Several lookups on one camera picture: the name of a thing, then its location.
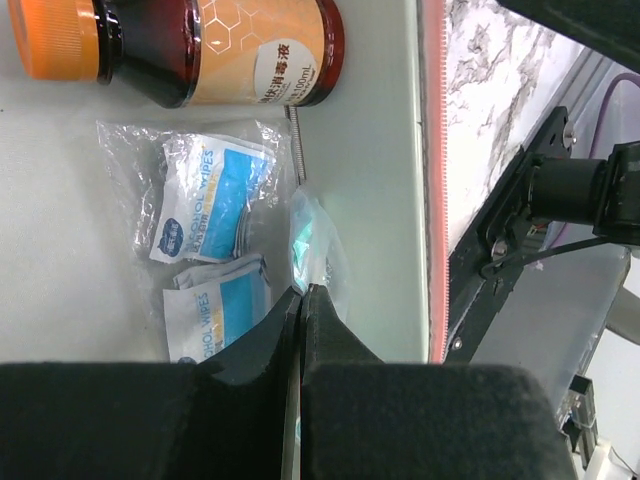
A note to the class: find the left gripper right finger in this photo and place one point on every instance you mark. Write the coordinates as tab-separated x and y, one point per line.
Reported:
363	418

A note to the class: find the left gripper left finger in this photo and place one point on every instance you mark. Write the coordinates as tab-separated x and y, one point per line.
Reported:
223	418

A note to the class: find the blue item plastic bag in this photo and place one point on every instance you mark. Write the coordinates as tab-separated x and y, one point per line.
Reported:
316	254

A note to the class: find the alcohol wipes plastic bag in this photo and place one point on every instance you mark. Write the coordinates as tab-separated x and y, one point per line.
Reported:
205	208

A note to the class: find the pink medicine kit case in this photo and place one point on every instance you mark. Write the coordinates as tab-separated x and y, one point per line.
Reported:
68	290

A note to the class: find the brown bottle orange cap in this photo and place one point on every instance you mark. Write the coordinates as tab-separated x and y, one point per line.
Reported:
185	53

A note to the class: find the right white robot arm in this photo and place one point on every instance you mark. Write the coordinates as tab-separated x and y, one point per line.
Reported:
600	193

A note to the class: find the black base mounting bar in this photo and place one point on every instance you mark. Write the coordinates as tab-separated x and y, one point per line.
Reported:
480	274

